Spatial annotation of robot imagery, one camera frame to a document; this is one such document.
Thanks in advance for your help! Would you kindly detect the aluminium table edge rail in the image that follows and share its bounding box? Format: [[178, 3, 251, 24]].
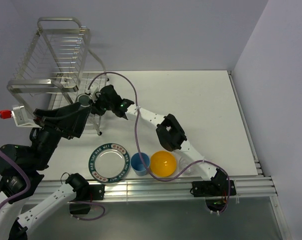
[[23, 174, 278, 205]]

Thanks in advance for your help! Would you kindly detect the blue plastic cup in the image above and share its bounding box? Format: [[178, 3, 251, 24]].
[[130, 152, 150, 177]]

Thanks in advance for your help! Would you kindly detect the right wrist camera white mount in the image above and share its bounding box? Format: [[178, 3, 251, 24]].
[[85, 86, 101, 102]]

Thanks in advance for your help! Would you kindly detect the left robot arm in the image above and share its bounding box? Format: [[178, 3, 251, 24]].
[[0, 102, 91, 240]]

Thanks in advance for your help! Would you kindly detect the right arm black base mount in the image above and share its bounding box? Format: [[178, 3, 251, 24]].
[[189, 179, 237, 215]]

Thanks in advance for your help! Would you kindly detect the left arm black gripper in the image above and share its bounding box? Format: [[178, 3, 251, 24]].
[[30, 101, 92, 170]]

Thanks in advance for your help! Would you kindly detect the white plate green rim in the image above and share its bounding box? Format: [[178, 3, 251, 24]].
[[88, 143, 131, 184]]

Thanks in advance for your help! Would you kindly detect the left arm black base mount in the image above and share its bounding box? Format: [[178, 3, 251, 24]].
[[69, 184, 106, 222]]

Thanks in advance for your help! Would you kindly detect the metal dish rack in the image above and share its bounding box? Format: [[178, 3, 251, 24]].
[[6, 16, 110, 137]]

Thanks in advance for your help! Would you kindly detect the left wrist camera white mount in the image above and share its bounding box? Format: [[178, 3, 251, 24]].
[[11, 105, 40, 128]]

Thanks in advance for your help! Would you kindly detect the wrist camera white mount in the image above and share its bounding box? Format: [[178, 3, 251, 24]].
[[85, 86, 101, 102], [11, 105, 40, 128]]

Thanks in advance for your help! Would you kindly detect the clear glass cup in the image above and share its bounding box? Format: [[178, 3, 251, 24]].
[[178, 157, 195, 176]]

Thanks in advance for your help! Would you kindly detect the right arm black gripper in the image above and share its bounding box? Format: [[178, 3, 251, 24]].
[[87, 93, 113, 117]]

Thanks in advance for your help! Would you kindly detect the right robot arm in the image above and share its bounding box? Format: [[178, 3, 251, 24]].
[[75, 85, 232, 198]]

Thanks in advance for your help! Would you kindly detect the yellow plastic bowl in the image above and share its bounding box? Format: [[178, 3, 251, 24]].
[[150, 151, 177, 177]]

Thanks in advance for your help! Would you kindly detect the dark grey mug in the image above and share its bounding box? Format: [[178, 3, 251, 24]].
[[76, 93, 92, 108]]

